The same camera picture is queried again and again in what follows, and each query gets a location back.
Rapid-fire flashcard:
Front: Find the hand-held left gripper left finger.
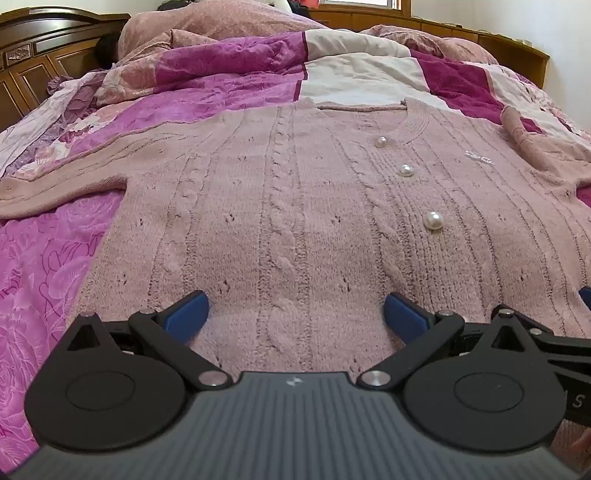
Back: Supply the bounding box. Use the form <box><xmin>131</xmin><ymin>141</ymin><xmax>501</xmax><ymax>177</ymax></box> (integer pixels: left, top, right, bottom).
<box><xmin>65</xmin><ymin>291</ymin><xmax>233</xmax><ymax>392</ymax></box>

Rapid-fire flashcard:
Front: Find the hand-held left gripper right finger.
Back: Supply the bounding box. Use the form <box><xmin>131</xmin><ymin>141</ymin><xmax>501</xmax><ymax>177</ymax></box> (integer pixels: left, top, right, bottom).
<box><xmin>356</xmin><ymin>292</ymin><xmax>532</xmax><ymax>392</ymax></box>

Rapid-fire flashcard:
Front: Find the pink knit cardigan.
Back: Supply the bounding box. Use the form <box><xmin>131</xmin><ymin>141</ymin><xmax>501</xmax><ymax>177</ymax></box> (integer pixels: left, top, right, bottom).
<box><xmin>0</xmin><ymin>98</ymin><xmax>591</xmax><ymax>478</ymax></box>

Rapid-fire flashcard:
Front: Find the purple floral quilt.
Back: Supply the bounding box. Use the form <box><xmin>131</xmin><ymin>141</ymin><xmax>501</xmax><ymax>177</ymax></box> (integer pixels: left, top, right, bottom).
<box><xmin>0</xmin><ymin>28</ymin><xmax>591</xmax><ymax>462</ymax></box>

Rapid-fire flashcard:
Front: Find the lilac floral sheet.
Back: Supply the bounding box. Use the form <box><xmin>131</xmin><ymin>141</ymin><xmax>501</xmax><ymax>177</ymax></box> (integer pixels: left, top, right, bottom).
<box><xmin>0</xmin><ymin>69</ymin><xmax>109</xmax><ymax>178</ymax></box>

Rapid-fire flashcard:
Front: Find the wooden side board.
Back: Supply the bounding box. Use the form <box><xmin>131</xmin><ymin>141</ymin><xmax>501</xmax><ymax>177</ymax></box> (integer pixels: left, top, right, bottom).
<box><xmin>309</xmin><ymin>7</ymin><xmax>551</xmax><ymax>90</ymax></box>

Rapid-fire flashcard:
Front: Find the pink textured blanket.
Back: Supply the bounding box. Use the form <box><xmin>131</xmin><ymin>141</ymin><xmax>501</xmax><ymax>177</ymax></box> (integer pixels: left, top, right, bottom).
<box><xmin>360</xmin><ymin>25</ymin><xmax>499</xmax><ymax>65</ymax></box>
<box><xmin>117</xmin><ymin>0</ymin><xmax>326</xmax><ymax>63</ymax></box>

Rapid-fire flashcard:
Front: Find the carved wooden headboard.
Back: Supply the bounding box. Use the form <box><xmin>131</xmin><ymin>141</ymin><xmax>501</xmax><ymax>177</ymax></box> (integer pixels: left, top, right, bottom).
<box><xmin>0</xmin><ymin>6</ymin><xmax>132</xmax><ymax>132</ymax></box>

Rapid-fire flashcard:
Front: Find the window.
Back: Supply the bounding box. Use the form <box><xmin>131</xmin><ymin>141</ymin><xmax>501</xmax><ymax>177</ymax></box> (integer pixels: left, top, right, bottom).
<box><xmin>318</xmin><ymin>0</ymin><xmax>414</xmax><ymax>12</ymax></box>

